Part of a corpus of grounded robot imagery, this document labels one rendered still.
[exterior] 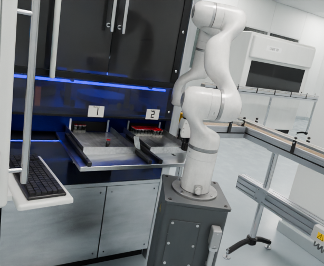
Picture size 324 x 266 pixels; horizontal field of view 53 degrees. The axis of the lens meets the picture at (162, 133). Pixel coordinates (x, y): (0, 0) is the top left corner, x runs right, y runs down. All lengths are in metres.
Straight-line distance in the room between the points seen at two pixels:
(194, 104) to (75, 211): 1.04
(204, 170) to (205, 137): 0.13
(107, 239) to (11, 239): 0.55
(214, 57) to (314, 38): 9.17
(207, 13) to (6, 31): 0.75
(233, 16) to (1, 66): 0.88
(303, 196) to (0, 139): 2.45
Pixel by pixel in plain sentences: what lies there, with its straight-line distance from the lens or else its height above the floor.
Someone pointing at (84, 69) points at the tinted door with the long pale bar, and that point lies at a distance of 1.68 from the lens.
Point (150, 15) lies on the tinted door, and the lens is 1.80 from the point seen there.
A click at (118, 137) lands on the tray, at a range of 1.76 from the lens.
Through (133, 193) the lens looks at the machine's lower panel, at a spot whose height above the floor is 0.52.
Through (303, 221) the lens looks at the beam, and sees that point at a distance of 2.30.
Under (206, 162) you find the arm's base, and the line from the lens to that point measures 1.25.
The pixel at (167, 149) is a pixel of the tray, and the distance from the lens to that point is 1.67.
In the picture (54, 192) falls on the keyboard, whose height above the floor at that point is 0.82.
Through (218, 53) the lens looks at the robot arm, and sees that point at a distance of 1.30.
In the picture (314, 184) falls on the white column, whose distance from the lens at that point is 2.93.
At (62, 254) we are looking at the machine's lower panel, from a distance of 2.07.
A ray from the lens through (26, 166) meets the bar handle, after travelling 1.17.
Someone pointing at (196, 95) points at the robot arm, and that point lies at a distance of 1.19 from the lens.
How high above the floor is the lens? 1.40
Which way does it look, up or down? 15 degrees down
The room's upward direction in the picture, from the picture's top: 10 degrees clockwise
